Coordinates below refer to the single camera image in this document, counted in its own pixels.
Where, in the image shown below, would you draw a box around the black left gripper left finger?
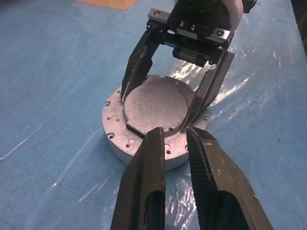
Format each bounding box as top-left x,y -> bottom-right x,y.
110,127 -> 166,230

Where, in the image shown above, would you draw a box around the round silver metal disc part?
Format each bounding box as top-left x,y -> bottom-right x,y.
101,74 -> 209,161

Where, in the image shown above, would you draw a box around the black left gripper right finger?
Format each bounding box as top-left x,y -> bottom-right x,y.
186,126 -> 274,230

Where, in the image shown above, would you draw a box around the blue table mat plastic film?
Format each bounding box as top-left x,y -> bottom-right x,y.
0,0 -> 307,230

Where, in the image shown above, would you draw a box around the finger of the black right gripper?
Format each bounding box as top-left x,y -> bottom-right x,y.
120,24 -> 166,100
181,47 -> 235,130

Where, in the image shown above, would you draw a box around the silver motor housing copper windings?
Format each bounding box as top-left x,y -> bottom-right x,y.
103,124 -> 209,171

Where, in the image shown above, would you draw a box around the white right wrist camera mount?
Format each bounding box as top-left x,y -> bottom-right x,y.
222,0 -> 243,33

